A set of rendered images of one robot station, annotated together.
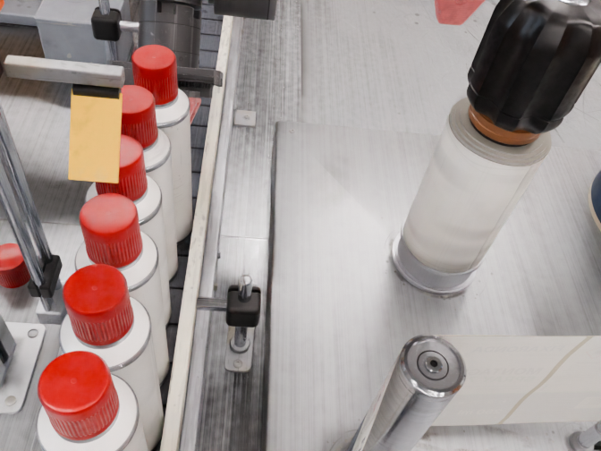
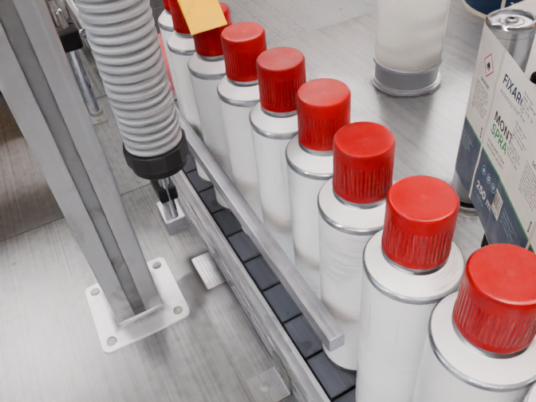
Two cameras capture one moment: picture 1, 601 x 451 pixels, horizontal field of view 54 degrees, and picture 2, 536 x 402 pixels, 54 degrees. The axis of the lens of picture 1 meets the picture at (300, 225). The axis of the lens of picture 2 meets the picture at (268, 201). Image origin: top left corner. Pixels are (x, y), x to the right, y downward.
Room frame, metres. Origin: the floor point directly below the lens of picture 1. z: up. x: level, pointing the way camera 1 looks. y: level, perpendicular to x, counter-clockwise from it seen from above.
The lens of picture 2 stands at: (-0.15, 0.20, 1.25)
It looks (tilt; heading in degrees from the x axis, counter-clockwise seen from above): 43 degrees down; 346
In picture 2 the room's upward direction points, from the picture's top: 7 degrees counter-clockwise
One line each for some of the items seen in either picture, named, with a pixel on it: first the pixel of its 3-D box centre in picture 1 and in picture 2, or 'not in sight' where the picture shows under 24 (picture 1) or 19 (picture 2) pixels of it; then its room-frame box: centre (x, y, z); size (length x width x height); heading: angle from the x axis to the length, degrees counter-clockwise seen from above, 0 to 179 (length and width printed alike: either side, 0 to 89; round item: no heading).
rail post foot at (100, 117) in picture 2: not in sight; (96, 112); (0.58, 0.27, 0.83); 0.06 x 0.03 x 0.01; 6
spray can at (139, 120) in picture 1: (142, 197); (205, 92); (0.31, 0.13, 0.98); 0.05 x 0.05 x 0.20
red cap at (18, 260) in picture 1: (11, 265); not in sight; (0.30, 0.28, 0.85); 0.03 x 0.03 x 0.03
